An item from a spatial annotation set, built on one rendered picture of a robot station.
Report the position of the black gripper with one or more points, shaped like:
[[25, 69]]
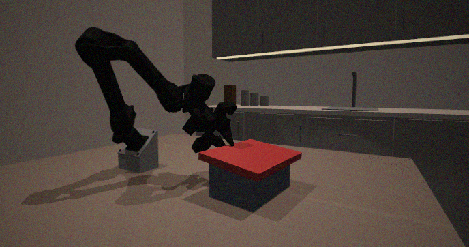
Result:
[[218, 121]]

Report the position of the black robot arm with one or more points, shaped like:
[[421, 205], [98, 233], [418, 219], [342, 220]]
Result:
[[97, 48]]

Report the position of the red lid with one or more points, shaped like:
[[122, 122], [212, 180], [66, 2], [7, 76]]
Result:
[[251, 159]]

